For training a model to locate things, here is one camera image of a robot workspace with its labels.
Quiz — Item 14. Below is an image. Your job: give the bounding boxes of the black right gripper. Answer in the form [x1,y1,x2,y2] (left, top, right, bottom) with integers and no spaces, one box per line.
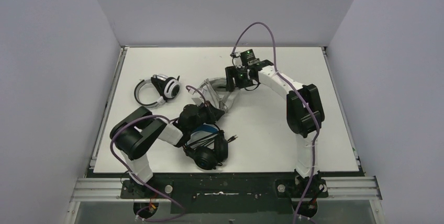
[227,65,253,92]

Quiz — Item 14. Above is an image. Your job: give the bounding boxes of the grey white headphones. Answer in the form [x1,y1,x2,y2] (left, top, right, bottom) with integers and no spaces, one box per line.
[198,77,240,113]

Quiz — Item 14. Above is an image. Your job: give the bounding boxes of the black headphones with blue band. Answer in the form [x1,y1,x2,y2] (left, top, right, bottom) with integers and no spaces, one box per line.
[183,124,229,171]

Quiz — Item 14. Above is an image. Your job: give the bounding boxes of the black headphone cable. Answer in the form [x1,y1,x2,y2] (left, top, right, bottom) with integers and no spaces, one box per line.
[187,130,240,152]

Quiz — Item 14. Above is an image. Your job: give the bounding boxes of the white and black headphones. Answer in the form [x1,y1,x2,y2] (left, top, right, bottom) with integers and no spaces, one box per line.
[134,74,181,108]

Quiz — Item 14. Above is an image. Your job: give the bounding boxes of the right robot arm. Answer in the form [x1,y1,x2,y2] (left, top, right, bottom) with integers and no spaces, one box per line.
[225,49,325,196]

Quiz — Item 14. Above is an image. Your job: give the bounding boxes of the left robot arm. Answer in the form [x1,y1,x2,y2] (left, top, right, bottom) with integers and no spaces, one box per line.
[109,102,228,196]

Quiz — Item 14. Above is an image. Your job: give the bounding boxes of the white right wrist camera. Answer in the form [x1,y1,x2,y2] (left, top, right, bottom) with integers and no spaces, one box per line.
[230,52,242,68]

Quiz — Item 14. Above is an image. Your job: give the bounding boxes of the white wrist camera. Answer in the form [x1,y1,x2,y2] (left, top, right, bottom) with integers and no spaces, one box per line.
[230,52,242,68]
[185,85,207,106]

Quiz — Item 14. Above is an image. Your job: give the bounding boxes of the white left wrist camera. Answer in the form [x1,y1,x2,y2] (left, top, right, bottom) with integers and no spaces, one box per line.
[185,85,207,106]

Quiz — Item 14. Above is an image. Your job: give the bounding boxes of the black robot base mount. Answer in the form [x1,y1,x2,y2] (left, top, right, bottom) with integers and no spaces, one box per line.
[120,172,328,214]

